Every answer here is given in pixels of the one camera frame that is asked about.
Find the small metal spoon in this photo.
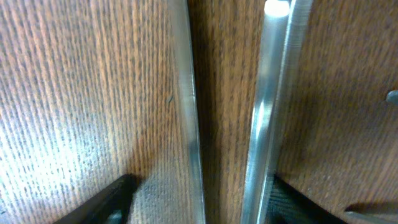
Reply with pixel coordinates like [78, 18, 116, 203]
[386, 90, 398, 105]
[345, 211, 397, 224]

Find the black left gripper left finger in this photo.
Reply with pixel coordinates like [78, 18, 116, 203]
[55, 174, 139, 224]

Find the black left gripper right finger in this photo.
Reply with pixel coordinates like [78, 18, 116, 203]
[266, 176, 345, 224]

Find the metal chopstick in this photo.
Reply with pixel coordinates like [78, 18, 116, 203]
[241, 0, 313, 223]
[169, 0, 206, 224]

